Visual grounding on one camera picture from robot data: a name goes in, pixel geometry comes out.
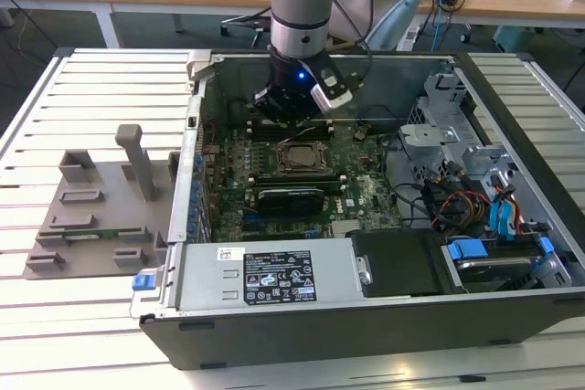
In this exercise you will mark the silver CPU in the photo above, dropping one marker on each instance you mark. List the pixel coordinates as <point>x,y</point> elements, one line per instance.
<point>301,156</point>

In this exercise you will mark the CPU socket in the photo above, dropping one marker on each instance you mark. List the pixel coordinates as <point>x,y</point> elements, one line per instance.
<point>328,172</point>

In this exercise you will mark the black RAM slot bank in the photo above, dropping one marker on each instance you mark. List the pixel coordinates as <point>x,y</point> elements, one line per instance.
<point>333,184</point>
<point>265,133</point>

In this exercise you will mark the black office chair base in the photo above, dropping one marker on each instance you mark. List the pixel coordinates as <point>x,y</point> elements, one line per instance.
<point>237,22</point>

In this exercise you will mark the coin cell battery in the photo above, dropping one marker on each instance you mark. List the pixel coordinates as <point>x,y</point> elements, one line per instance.
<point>360,133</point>

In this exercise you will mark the black graphics card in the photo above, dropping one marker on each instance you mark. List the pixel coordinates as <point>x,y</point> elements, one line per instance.
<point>290,202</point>

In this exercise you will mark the green motherboard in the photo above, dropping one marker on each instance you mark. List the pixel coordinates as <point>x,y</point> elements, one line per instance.
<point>365,189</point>

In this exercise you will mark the white power strip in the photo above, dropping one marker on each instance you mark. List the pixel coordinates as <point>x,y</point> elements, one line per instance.
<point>410,38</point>

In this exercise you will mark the silver chipset heatsink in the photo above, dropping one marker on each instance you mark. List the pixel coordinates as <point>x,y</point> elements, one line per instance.
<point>345,228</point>

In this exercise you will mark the silver metal drive cage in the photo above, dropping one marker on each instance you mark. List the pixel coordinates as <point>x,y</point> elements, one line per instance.
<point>445,134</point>

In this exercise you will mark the black chair caster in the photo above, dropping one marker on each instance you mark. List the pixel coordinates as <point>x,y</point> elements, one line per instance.
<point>466,38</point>

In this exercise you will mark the silver power supply unit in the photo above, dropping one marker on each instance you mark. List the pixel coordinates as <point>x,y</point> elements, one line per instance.
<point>205,276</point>

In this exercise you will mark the black plastic bay cover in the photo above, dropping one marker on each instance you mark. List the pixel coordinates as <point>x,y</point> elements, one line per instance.
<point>397,262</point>

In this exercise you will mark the grey-brown parts rack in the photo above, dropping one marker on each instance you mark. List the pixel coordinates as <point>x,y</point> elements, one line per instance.
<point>114,207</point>

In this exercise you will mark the teal plastic box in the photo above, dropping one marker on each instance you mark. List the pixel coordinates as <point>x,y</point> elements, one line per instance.
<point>512,38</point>

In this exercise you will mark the blue plastic case latch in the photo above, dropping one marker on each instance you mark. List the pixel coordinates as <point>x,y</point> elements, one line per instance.
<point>142,282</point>

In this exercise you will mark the hard disk in blue carrier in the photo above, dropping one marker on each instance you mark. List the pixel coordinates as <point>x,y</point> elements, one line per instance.
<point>466,250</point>

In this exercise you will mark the black open PC case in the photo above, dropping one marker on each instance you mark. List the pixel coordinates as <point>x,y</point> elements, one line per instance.
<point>320,335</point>

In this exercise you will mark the blue plastic clip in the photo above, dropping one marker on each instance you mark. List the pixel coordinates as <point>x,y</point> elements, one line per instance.
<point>547,246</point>

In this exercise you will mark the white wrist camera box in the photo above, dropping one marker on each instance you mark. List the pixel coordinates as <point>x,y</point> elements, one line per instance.
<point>333,98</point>

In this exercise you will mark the silver metal bracket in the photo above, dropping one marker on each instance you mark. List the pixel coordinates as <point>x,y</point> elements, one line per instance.
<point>364,271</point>

